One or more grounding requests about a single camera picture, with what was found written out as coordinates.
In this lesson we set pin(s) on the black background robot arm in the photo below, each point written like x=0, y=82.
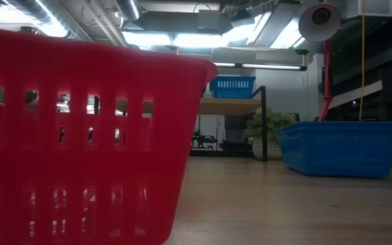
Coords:
x=202, y=139

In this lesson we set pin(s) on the wooden shelf with black legs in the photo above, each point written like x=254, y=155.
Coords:
x=230, y=106

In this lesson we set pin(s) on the blue plastic basket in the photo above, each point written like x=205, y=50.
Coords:
x=232, y=87
x=340, y=149

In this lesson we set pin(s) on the green potted plant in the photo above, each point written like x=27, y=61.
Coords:
x=271, y=124

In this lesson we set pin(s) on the ceiling tube light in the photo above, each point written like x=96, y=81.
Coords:
x=267, y=66

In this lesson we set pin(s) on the red plastic basket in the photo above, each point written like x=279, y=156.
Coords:
x=80, y=153

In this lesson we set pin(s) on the red desk lamp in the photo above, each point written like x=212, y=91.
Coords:
x=327, y=75

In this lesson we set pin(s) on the black metal table frame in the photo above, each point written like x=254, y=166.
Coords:
x=223, y=153

